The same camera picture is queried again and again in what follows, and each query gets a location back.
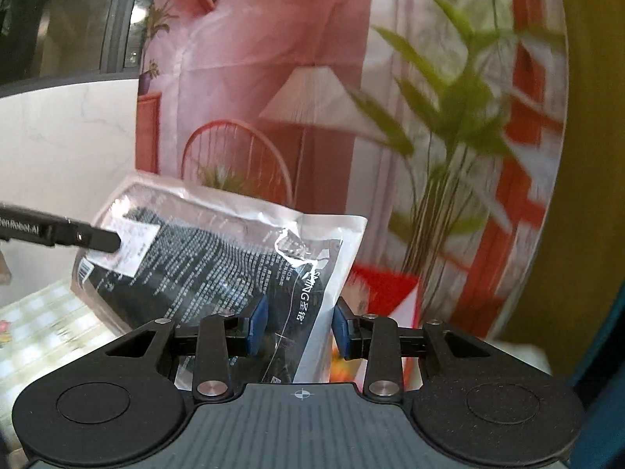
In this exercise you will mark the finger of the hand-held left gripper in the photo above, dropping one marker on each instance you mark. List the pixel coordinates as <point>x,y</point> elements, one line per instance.
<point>88,237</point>

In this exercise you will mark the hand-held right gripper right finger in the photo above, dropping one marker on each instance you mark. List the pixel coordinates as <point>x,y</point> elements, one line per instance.
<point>341,332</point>

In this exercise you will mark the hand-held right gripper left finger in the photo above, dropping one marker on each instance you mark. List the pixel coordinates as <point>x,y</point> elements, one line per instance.
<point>258,325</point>

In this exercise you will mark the red cardboard box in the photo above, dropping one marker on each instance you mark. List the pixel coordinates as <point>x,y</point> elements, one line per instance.
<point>385,283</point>

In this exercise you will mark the clear bag of dark cloth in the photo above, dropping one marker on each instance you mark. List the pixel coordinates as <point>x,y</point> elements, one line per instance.
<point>205,264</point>

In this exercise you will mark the checkered tablecloth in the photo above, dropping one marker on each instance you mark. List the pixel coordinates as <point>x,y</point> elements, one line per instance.
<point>39,322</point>

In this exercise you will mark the dark framed window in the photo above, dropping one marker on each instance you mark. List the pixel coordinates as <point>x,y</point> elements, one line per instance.
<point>117,19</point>

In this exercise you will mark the green leafy plant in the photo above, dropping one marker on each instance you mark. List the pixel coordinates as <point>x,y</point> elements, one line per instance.
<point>454,107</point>

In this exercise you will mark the olive yellow curtain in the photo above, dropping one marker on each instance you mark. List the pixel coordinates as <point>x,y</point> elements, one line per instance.
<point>586,156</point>

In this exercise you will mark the pink printed wall backdrop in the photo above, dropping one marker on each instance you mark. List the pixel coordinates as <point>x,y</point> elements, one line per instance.
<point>234,58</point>

